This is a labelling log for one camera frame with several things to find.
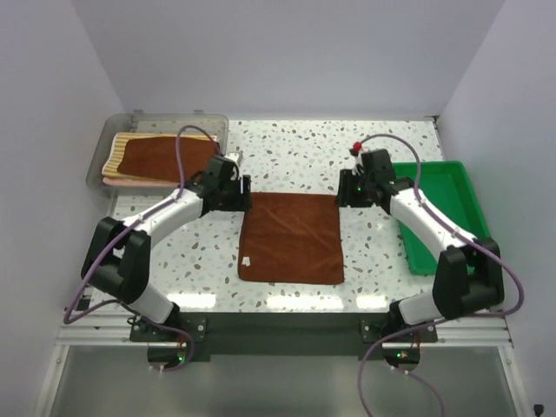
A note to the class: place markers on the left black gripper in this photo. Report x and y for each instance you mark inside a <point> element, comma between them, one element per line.
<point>242,201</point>

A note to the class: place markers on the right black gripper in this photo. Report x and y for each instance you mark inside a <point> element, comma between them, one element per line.
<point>346,196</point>

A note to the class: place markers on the brown microfibre towel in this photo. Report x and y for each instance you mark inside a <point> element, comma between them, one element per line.
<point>155,157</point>

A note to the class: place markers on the yellow white striped towel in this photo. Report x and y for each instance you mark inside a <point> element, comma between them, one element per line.
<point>117,150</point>

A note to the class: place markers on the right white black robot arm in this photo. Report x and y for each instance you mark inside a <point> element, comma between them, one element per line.
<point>468,277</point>

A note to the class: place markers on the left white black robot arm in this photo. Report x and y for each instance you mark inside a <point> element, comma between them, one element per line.
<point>118,259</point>

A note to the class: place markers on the clear grey plastic bin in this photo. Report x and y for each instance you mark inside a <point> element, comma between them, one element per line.
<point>151,124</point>

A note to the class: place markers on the green plastic tray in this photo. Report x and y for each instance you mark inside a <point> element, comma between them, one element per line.
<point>447,186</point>

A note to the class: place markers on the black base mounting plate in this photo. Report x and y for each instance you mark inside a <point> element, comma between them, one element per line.
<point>282,334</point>

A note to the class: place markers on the aluminium rail frame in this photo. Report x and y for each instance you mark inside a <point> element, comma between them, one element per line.
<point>98,370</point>

